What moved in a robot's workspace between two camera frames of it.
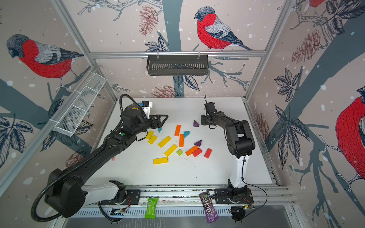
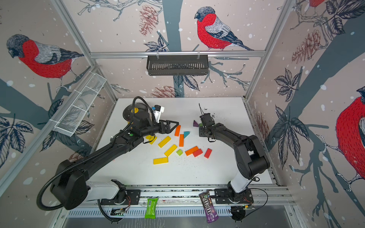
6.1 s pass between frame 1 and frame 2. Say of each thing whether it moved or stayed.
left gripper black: moved
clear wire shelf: stayed
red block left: stayed
